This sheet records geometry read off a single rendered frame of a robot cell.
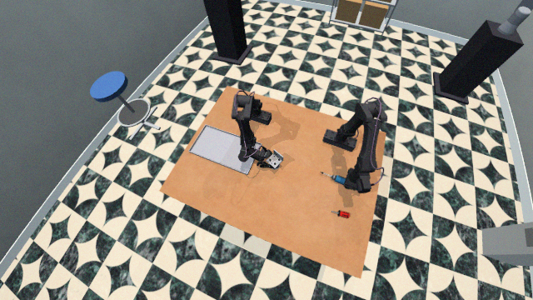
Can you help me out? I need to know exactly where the blue electric screwdriver barrel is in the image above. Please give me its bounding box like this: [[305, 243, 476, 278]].
[[327, 174, 346, 185]]

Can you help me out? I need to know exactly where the red screwdriver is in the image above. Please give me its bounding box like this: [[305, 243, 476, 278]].
[[337, 211, 350, 218]]

